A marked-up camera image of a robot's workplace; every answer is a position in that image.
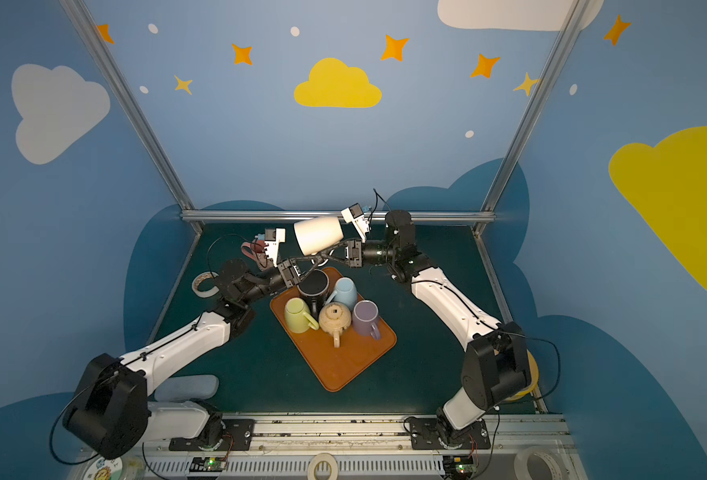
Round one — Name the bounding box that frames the cream white mug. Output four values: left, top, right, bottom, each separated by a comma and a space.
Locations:
294, 216, 344, 256

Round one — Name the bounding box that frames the pink ghost mug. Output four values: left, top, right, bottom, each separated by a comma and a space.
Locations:
241, 239, 273, 271

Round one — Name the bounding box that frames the orange plastic tray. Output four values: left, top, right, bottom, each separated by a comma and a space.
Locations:
268, 266, 399, 393

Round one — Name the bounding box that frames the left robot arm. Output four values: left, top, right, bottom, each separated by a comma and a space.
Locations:
61, 257, 307, 459

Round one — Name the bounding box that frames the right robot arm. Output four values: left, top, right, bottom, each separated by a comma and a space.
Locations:
304, 210, 533, 432

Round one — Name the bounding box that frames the black skull mug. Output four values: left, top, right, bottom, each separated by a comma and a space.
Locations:
298, 270, 330, 319

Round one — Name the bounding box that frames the light blue mug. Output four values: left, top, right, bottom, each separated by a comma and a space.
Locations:
326, 277, 359, 311

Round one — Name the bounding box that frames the light green mug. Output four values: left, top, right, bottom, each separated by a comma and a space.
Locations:
284, 297, 320, 334

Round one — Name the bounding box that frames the lavender mug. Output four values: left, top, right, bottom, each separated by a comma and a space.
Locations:
352, 300, 381, 340

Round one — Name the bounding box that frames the beige ceramic teapot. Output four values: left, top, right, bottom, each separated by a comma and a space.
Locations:
319, 302, 352, 348

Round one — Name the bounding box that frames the masking tape roll on table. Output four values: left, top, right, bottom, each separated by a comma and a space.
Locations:
191, 272, 220, 299

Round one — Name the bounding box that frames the grey sponge pad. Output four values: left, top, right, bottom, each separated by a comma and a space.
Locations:
154, 374, 220, 402

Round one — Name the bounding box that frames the white tape roll front centre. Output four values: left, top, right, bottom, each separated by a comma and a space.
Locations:
307, 453, 341, 480

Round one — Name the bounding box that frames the yellow plastic basket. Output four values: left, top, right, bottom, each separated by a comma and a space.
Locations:
505, 351, 539, 403

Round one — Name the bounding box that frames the clear tape roll front right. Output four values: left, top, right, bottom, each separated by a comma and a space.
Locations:
513, 446, 569, 480

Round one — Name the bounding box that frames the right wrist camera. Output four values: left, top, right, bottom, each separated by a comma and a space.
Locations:
341, 203, 371, 242

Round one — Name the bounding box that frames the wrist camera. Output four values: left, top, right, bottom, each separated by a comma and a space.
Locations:
341, 203, 371, 242
257, 228, 286, 268

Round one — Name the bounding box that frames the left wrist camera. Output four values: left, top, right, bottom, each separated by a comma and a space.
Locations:
257, 228, 286, 268

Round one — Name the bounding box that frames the aluminium frame back bar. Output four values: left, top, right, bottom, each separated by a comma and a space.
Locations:
181, 210, 495, 224

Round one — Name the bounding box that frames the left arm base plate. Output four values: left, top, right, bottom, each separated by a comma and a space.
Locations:
169, 418, 256, 452

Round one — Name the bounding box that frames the aluminium front rail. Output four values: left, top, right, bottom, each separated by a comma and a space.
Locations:
70, 413, 589, 480

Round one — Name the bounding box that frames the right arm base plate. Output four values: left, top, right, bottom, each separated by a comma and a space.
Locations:
403, 416, 491, 450

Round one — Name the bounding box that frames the aluminium frame left post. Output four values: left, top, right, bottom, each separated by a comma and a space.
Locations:
60, 0, 195, 213

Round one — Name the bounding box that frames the aluminium frame post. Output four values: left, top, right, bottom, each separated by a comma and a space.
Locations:
473, 0, 591, 240
60, 0, 195, 213

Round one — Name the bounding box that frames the aluminium frame right post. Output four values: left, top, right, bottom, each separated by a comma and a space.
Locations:
473, 0, 591, 240

